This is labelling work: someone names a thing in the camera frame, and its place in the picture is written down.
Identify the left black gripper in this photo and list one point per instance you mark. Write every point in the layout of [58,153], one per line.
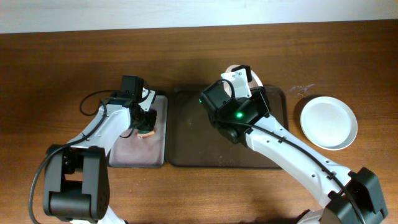
[149,124]

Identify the small metal tray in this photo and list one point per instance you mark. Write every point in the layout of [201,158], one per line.
[130,151]

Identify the pink plate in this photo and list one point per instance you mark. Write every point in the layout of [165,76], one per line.
[256,81]

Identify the white plate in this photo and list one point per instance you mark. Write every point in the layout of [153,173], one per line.
[329,123]

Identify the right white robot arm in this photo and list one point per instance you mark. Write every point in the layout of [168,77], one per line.
[344,196]

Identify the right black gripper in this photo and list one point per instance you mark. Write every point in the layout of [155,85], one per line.
[258,96]

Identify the large dark brown tray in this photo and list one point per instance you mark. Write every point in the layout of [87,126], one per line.
[193,142]

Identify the orange green sponge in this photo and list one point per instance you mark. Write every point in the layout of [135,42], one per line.
[142,134]

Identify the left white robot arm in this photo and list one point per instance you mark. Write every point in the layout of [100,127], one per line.
[76,184]

